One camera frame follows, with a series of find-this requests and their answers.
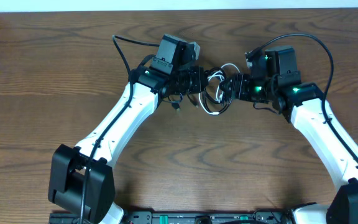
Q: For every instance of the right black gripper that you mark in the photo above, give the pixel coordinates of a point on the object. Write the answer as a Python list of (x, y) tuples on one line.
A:
[(239, 88)]

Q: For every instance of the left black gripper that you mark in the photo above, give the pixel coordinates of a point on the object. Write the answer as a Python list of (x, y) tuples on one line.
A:
[(199, 79)]

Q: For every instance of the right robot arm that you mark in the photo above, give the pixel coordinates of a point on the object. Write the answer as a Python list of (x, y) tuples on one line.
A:
[(275, 78)]

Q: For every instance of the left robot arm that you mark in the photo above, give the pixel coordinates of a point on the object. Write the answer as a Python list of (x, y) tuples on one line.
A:
[(81, 177)]

